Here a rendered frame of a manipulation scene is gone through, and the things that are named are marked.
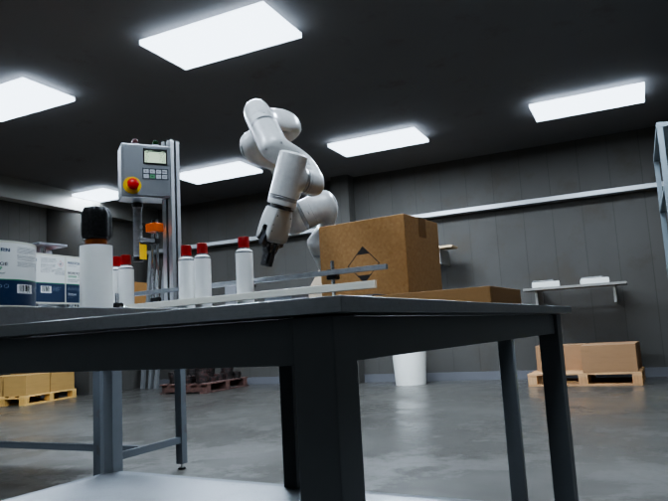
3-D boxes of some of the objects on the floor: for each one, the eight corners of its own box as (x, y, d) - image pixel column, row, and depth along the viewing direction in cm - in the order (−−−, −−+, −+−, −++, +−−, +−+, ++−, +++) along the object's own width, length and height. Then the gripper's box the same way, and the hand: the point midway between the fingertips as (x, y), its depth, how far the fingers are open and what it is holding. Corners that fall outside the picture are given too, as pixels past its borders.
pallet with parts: (250, 385, 1067) (250, 357, 1073) (204, 394, 952) (203, 362, 958) (208, 386, 1104) (207, 359, 1110) (157, 394, 989) (157, 364, 995)
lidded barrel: (433, 382, 933) (430, 336, 941) (422, 386, 885) (419, 338, 894) (400, 383, 955) (397, 338, 964) (387, 386, 908) (384, 339, 916)
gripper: (276, 203, 175) (260, 267, 176) (305, 210, 188) (290, 270, 189) (255, 197, 179) (240, 260, 180) (285, 205, 192) (270, 264, 193)
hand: (267, 258), depth 184 cm, fingers closed
